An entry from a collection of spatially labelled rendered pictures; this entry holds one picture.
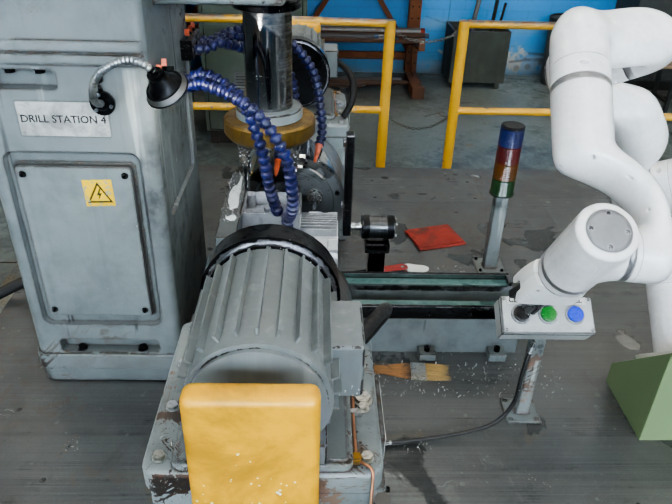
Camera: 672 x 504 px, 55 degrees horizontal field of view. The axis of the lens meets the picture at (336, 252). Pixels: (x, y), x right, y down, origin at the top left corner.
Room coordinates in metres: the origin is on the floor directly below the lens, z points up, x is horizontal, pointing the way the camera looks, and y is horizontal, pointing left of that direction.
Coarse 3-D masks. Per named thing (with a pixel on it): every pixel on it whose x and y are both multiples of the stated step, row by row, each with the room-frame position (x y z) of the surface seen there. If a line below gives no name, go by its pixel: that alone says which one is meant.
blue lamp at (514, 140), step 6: (504, 132) 1.53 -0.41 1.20; (510, 132) 1.52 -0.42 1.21; (516, 132) 1.52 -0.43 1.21; (522, 132) 1.53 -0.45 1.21; (504, 138) 1.53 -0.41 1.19; (510, 138) 1.52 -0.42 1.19; (516, 138) 1.52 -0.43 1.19; (522, 138) 1.53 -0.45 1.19; (504, 144) 1.53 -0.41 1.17; (510, 144) 1.52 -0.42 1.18; (516, 144) 1.52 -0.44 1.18
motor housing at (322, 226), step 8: (304, 216) 1.24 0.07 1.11; (312, 216) 1.24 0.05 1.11; (320, 216) 1.24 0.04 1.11; (328, 216) 1.24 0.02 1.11; (336, 216) 1.24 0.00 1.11; (304, 224) 1.21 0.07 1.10; (312, 224) 1.21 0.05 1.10; (320, 224) 1.21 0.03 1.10; (328, 224) 1.21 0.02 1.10; (336, 224) 1.21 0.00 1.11; (312, 232) 1.19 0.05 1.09; (320, 232) 1.19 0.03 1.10; (328, 232) 1.19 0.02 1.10; (336, 232) 1.19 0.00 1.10; (320, 240) 1.18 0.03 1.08; (336, 256) 1.16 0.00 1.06; (336, 264) 1.15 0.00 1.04
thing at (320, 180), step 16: (304, 144) 1.51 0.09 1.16; (256, 160) 1.50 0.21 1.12; (272, 160) 1.44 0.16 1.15; (304, 160) 1.44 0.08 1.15; (320, 160) 1.45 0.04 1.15; (336, 160) 1.55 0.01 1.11; (256, 176) 1.44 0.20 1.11; (304, 176) 1.44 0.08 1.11; (320, 176) 1.44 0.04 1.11; (336, 176) 1.45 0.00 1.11; (304, 192) 1.44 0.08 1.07; (320, 192) 1.43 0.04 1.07; (336, 192) 1.44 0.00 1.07; (304, 208) 1.44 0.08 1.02; (320, 208) 1.44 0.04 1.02; (336, 208) 1.44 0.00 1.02
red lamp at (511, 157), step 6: (498, 144) 1.55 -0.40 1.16; (498, 150) 1.54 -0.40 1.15; (504, 150) 1.53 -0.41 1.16; (510, 150) 1.52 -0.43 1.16; (516, 150) 1.52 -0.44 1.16; (498, 156) 1.54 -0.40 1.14; (504, 156) 1.52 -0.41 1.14; (510, 156) 1.52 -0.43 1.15; (516, 156) 1.52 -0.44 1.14; (498, 162) 1.53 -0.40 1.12; (504, 162) 1.52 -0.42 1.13; (510, 162) 1.52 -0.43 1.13; (516, 162) 1.53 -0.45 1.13
